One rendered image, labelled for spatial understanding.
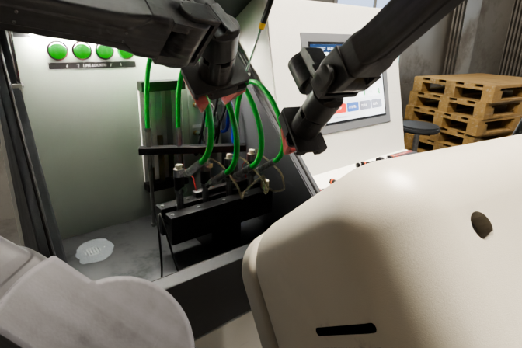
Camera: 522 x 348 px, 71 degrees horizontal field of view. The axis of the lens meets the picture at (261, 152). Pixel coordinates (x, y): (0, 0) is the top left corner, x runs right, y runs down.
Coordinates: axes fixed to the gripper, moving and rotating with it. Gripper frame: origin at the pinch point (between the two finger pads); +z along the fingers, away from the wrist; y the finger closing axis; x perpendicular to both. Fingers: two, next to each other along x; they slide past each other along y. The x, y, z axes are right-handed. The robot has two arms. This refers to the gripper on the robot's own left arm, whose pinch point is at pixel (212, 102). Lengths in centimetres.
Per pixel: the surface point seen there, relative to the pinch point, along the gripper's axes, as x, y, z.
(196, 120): -27, -9, 52
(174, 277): 23.1, 17.8, 22.7
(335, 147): 3, -51, 52
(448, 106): -43, -316, 233
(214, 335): 37, 14, 36
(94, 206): -13, 31, 58
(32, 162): -9.0, 34.7, 15.1
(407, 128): -29, -217, 196
